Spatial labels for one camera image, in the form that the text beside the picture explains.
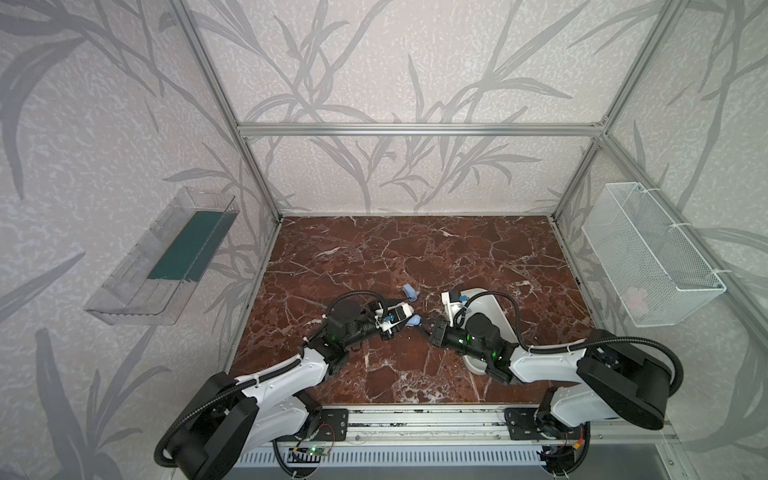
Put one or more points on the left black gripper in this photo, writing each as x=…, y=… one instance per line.
x=392, y=323

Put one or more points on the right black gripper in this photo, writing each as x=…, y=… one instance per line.
x=437, y=330

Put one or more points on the blue stapler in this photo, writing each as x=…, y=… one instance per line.
x=410, y=292
x=400, y=316

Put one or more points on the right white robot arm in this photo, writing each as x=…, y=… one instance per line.
x=607, y=376

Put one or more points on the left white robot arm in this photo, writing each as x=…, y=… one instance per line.
x=231, y=415

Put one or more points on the white oval tray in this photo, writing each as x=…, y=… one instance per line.
x=487, y=324

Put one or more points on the pink item in basket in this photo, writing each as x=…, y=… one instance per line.
x=636, y=302

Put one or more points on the green pad in bin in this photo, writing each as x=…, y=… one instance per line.
x=188, y=256

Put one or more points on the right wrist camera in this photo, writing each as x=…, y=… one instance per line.
x=453, y=301

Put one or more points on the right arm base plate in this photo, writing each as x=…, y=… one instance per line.
x=521, y=424

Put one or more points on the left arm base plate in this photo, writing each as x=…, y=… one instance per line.
x=326, y=424

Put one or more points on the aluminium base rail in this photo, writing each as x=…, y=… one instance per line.
x=433, y=424

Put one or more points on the white wire mesh basket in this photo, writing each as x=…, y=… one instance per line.
x=640, y=245

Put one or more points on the clear plastic wall bin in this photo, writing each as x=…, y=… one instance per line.
x=152, y=285

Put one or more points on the aluminium frame crossbar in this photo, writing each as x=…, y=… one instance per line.
x=252, y=130

